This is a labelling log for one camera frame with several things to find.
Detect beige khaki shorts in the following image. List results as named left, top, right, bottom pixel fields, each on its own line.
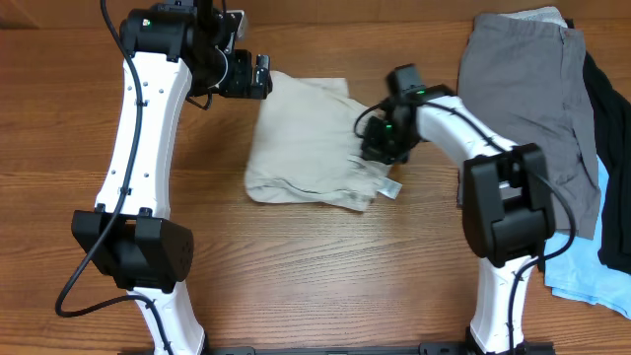
left=245, top=71, right=401, bottom=212

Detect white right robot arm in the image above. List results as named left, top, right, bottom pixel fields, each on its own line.
left=354, top=64, right=555, bottom=354

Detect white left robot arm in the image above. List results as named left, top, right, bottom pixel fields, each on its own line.
left=71, top=1, right=272, bottom=354

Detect grey shorts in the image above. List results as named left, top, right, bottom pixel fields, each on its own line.
left=457, top=14, right=600, bottom=240

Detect white speckled garment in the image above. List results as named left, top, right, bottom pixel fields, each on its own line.
left=503, top=6, right=568, bottom=28

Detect black garment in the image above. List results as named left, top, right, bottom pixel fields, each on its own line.
left=536, top=18, right=631, bottom=276

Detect light blue garment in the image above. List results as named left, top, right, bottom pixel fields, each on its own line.
left=545, top=155, right=630, bottom=318

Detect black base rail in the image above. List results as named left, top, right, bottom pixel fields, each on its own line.
left=117, top=340, right=557, bottom=355

